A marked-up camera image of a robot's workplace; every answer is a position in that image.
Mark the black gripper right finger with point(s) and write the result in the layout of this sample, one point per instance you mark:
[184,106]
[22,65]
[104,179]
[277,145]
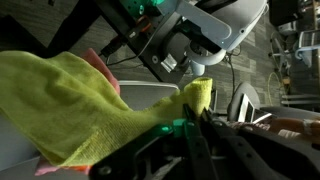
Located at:
[260,156]

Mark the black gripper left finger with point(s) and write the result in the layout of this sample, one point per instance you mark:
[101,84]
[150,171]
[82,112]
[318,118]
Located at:
[166,153]

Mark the pink shirt with orange stripes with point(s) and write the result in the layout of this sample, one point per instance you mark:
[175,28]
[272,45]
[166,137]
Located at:
[103,71]

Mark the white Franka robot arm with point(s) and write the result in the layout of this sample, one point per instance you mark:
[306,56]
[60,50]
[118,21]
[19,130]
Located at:
[213,23]

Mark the bright yellow microfibre cloth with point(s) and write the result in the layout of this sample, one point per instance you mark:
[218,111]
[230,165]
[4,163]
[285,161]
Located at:
[66,106]

